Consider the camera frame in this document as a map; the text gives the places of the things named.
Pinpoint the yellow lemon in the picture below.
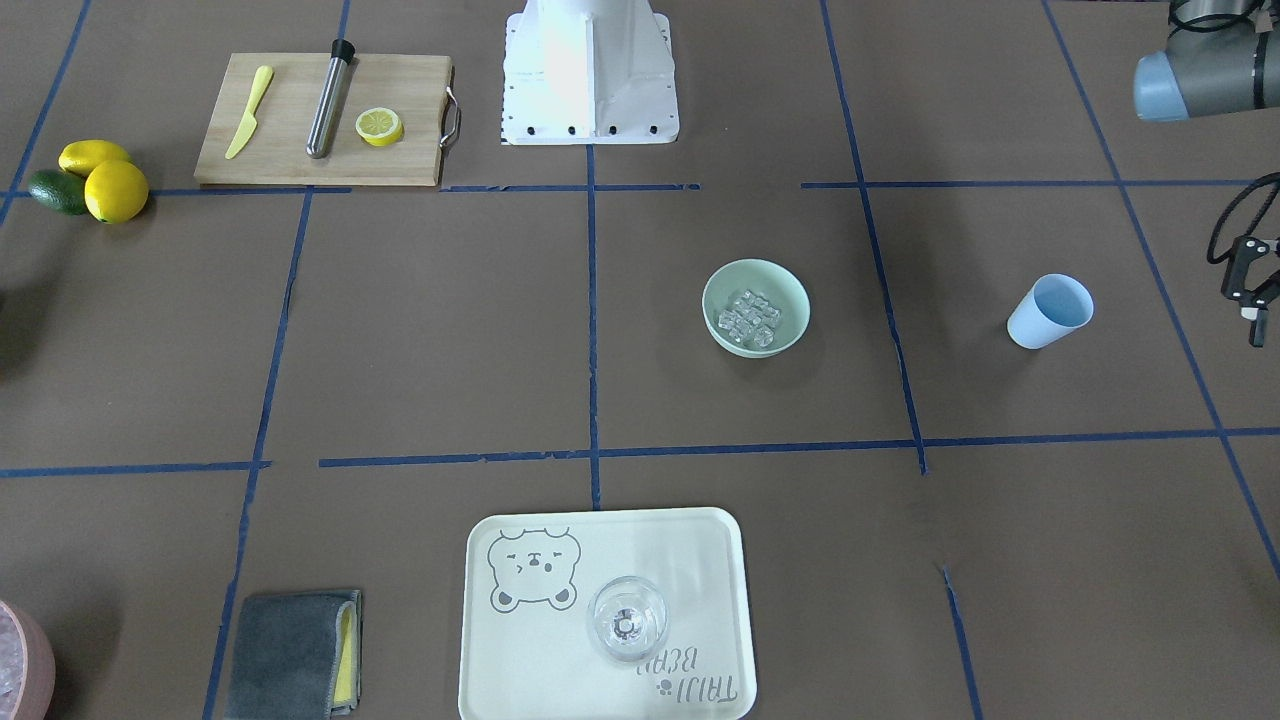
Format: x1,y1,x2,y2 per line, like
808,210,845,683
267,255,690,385
58,138,132,179
84,160,150,224

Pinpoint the wooden cutting board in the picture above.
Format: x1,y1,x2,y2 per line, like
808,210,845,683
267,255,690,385
193,53,463,190

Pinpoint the light blue plastic cup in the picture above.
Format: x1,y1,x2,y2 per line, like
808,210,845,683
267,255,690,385
1006,273,1094,350

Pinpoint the cream bear tray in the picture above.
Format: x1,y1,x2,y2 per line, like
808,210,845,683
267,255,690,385
458,507,758,719

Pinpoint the half lemon slice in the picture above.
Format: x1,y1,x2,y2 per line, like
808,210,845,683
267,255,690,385
355,108,404,147

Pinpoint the yellow plastic knife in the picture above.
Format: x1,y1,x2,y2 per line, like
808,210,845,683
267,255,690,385
224,65,274,160

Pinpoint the green ceramic bowl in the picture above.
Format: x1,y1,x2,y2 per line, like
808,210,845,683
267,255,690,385
701,258,812,359

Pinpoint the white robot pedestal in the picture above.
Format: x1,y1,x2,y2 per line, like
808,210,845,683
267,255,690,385
500,1,681,146

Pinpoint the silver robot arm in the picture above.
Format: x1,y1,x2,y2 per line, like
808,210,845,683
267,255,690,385
1133,1,1279,348

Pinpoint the green lime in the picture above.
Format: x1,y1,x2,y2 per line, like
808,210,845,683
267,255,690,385
28,169,90,217

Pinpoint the clear wine glass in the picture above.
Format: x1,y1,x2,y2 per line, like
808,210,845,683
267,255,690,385
589,575,669,664

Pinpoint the pink bowl with ice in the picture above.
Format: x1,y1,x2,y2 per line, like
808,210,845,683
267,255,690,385
1,601,56,719

